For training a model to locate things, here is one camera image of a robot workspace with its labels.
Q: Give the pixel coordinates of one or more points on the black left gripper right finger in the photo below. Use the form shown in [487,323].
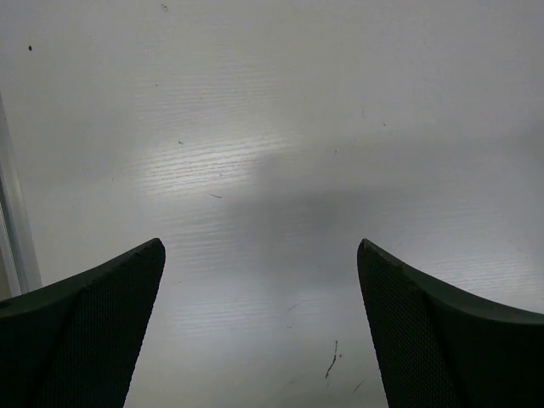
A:
[440,346]

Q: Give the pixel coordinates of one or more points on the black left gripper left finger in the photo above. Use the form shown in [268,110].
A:
[75,343]

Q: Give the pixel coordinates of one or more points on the aluminium table edge rail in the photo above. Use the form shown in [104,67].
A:
[17,247]

